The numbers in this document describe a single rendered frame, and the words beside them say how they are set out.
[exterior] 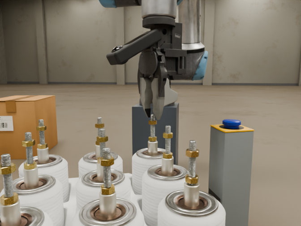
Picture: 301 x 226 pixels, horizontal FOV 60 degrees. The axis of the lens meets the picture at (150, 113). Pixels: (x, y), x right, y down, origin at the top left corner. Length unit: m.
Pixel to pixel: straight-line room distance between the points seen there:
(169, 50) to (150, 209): 0.32
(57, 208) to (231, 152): 0.36
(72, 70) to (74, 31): 1.42
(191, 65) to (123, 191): 0.68
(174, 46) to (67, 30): 10.02
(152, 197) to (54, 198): 0.16
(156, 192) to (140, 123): 0.62
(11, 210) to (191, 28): 0.85
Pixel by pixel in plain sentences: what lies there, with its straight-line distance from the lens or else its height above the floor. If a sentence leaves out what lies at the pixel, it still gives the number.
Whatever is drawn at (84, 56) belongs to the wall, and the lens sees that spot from 10.21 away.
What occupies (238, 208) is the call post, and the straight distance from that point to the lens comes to 0.65.
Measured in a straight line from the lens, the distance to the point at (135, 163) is 0.59.
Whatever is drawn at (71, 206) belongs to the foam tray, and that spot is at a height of 0.18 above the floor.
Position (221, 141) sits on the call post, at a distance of 0.59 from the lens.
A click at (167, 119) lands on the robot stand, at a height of 0.25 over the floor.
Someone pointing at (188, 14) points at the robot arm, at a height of 0.64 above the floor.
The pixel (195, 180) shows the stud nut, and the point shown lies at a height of 0.29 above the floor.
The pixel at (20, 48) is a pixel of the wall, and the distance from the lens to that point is 11.52.
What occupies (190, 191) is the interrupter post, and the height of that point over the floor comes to 0.27.
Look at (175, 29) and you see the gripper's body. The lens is 0.60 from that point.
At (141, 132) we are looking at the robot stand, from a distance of 1.07.
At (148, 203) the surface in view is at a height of 0.21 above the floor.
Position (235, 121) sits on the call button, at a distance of 0.60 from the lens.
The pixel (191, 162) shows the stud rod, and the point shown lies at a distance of 0.37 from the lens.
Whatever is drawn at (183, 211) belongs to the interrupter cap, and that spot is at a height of 0.25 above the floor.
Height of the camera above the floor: 0.44
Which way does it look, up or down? 9 degrees down
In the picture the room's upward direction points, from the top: straight up
